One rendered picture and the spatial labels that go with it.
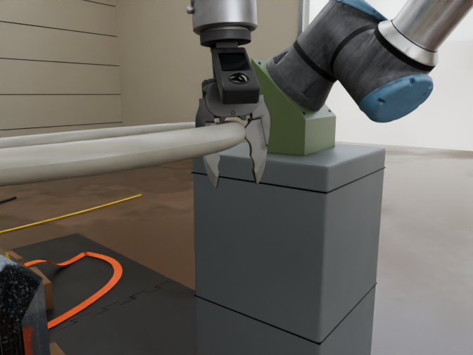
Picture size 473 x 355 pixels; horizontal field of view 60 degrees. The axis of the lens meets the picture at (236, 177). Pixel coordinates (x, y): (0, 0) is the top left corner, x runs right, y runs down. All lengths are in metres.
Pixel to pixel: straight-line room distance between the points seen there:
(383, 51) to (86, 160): 0.70
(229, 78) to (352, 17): 0.58
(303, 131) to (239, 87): 0.55
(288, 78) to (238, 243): 0.44
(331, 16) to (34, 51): 6.30
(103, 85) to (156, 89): 1.03
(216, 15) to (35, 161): 0.31
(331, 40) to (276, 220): 0.44
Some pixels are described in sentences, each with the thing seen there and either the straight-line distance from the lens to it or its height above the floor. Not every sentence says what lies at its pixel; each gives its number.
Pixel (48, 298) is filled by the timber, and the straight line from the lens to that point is 2.17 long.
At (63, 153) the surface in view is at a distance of 0.35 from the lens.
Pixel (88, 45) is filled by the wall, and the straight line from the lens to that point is 7.59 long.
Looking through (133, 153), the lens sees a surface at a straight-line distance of 0.36.
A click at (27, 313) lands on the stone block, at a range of 0.99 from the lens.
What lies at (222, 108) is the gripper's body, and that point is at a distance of 0.57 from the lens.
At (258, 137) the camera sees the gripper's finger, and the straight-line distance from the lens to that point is 0.58.
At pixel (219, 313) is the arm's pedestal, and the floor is 0.40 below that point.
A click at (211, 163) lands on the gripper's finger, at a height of 0.91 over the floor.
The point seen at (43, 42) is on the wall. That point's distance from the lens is 7.19.
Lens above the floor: 1.00
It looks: 11 degrees down
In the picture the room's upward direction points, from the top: straight up
